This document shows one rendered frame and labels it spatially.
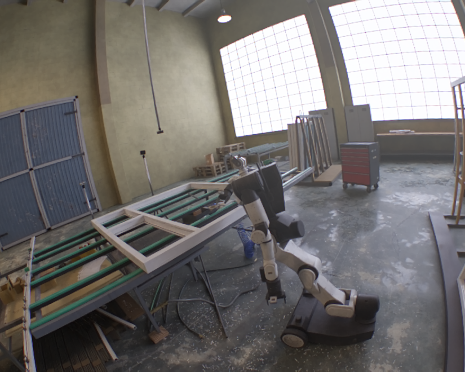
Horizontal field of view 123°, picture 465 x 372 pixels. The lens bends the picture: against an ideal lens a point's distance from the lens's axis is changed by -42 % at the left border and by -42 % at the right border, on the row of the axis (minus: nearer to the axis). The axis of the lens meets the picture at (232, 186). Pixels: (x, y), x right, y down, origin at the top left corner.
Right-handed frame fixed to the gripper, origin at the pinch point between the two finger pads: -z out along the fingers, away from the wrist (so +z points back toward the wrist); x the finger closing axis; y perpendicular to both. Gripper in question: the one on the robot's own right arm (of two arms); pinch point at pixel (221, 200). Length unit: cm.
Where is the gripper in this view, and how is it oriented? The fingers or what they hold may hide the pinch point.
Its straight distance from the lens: 193.8
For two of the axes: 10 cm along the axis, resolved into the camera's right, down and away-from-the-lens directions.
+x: 7.6, 0.2, -6.5
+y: 4.3, 7.4, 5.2
